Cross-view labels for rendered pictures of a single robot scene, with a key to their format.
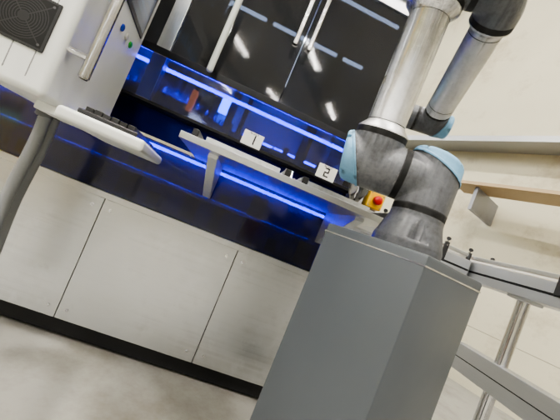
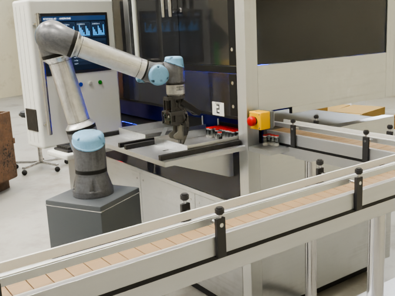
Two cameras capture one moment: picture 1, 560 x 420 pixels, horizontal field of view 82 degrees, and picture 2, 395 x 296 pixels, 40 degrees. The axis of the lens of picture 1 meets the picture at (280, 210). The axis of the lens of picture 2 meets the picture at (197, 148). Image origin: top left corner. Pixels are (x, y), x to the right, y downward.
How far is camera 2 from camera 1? 2.31 m
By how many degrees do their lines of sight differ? 65
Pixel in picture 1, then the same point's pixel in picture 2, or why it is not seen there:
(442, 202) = (76, 164)
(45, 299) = not seen: hidden behind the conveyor
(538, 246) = not seen: outside the picture
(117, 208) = (144, 177)
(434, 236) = (77, 184)
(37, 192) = (121, 177)
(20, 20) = (31, 122)
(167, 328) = not seen: hidden behind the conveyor
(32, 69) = (39, 139)
